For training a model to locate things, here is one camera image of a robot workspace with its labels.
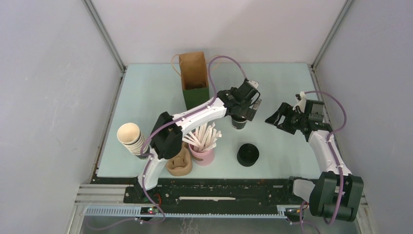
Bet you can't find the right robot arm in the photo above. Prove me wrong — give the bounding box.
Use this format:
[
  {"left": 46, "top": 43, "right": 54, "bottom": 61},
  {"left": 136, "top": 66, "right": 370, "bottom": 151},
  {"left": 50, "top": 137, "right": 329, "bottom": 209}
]
[{"left": 265, "top": 99, "right": 364, "bottom": 222}]

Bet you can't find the brown cardboard cup carrier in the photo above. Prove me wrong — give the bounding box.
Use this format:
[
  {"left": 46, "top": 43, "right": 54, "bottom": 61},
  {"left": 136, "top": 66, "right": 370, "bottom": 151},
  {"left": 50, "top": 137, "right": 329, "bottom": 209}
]
[{"left": 166, "top": 142, "right": 193, "bottom": 176}]

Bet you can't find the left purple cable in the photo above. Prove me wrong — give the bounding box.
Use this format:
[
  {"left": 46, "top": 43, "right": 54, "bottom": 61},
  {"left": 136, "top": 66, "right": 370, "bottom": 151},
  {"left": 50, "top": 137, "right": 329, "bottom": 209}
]
[{"left": 94, "top": 55, "right": 249, "bottom": 232}]

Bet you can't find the stack of paper cups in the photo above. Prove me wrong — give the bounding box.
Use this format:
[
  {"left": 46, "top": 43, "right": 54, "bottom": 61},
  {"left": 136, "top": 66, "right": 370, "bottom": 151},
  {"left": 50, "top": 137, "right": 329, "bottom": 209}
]
[{"left": 116, "top": 122, "right": 149, "bottom": 160}]

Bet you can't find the pink straw holder cup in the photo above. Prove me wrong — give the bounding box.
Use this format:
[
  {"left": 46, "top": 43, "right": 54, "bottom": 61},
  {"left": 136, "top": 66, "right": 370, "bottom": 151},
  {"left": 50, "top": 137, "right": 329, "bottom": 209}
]
[{"left": 189, "top": 145, "right": 215, "bottom": 166}]

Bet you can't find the green paper bag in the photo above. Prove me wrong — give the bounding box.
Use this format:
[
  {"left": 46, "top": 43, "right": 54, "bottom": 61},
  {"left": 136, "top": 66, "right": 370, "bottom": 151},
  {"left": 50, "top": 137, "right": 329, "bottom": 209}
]
[{"left": 171, "top": 52, "right": 210, "bottom": 110}]

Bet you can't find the bundle of white straws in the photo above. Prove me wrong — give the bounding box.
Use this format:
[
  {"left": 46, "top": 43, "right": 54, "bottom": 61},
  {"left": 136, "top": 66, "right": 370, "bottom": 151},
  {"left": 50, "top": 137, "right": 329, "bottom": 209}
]
[{"left": 183, "top": 122, "right": 222, "bottom": 153}]

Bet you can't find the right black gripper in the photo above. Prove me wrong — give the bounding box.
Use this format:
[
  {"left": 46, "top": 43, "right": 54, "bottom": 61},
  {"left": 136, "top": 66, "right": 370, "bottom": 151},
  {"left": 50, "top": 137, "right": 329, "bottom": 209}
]
[{"left": 265, "top": 102, "right": 308, "bottom": 135}]

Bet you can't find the black paper coffee cup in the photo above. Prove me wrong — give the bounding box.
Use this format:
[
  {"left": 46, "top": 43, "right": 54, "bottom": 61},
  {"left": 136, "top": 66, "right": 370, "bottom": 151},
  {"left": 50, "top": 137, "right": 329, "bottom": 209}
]
[{"left": 231, "top": 116, "right": 247, "bottom": 130}]

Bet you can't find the purple cable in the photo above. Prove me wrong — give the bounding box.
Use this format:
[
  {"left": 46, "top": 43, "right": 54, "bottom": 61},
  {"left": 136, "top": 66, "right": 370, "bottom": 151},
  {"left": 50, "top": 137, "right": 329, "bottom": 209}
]
[
  {"left": 298, "top": 91, "right": 347, "bottom": 234},
  {"left": 94, "top": 55, "right": 249, "bottom": 232}
]

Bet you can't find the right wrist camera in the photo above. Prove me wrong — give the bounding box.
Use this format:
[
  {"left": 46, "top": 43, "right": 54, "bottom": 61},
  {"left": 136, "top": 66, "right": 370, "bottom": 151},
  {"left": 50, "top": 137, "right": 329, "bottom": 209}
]
[{"left": 293, "top": 91, "right": 306, "bottom": 112}]

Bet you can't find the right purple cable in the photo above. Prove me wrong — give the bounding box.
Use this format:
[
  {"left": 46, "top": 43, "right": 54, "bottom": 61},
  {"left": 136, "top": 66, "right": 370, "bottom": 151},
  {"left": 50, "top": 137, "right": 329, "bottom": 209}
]
[{"left": 298, "top": 91, "right": 347, "bottom": 234}]

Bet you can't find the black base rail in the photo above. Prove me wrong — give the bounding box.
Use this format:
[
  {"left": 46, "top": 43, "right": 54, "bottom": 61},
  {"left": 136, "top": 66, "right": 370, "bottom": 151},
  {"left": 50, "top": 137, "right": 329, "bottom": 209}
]
[{"left": 90, "top": 176, "right": 346, "bottom": 216}]

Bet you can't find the stack of black lids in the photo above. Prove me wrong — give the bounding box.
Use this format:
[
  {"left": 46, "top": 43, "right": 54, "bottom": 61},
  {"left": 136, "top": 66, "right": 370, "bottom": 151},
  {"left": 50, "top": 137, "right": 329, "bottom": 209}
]
[{"left": 237, "top": 143, "right": 260, "bottom": 167}]

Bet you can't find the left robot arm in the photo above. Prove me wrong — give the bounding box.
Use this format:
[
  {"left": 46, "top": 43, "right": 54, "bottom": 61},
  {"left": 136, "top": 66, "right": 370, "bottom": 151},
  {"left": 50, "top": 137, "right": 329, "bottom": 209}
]
[{"left": 135, "top": 79, "right": 261, "bottom": 203}]

